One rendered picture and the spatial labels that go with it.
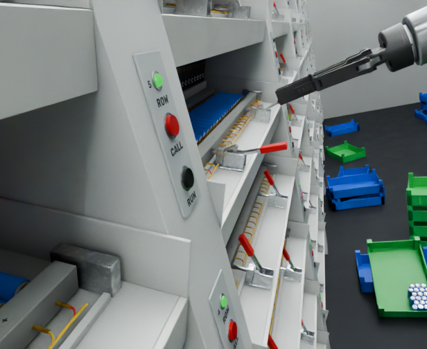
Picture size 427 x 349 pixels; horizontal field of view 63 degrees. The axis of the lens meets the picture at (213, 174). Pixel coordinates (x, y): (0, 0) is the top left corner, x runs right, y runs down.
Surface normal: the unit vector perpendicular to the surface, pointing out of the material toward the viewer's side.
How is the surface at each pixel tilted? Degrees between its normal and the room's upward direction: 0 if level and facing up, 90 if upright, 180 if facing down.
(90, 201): 90
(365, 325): 0
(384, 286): 26
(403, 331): 0
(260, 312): 19
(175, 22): 109
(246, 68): 90
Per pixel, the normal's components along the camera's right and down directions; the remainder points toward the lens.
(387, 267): -0.34, -0.66
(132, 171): -0.27, 0.38
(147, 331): 0.07, -0.91
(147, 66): 0.93, -0.13
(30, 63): 0.96, 0.18
